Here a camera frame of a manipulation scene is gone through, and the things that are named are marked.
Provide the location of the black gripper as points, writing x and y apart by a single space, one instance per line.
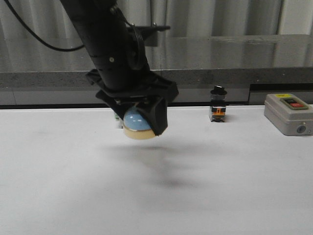
152 92

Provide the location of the blue and cream desk bell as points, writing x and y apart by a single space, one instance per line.
135 126

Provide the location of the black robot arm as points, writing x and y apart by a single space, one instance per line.
117 51

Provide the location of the grey stone counter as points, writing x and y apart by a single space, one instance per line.
249 67

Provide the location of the grey curtain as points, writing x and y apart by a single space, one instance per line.
186 18

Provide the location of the green pushbutton switch white body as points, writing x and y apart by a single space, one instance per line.
118 121

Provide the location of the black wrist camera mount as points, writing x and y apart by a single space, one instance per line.
146 34

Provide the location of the black selector switch orange body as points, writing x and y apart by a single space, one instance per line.
218 105

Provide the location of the grey on-off switch box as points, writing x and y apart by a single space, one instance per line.
289 114

